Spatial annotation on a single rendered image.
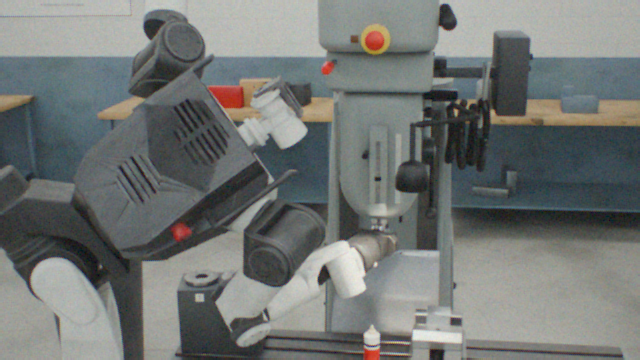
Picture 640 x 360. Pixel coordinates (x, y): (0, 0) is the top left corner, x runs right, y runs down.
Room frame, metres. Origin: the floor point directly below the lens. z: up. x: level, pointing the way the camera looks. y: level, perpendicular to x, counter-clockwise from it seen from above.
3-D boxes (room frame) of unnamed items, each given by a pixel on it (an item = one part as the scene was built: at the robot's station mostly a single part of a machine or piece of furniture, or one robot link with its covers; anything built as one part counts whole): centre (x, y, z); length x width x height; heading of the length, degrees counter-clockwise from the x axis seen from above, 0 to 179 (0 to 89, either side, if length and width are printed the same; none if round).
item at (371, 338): (1.75, -0.13, 0.96); 0.04 x 0.04 x 0.11
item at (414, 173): (1.56, -0.20, 1.47); 0.07 x 0.07 x 0.06
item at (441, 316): (1.77, -0.30, 1.01); 0.06 x 0.05 x 0.06; 80
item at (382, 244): (1.71, -0.11, 1.24); 0.13 x 0.12 x 0.10; 63
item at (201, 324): (1.87, 0.28, 1.00); 0.22 x 0.12 x 0.20; 92
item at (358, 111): (1.80, -0.15, 1.47); 0.21 x 0.19 x 0.32; 82
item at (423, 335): (1.72, -0.29, 0.99); 0.12 x 0.06 x 0.04; 80
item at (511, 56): (2.04, -0.53, 1.62); 0.20 x 0.09 x 0.21; 172
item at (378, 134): (1.69, -0.14, 1.45); 0.04 x 0.04 x 0.21; 82
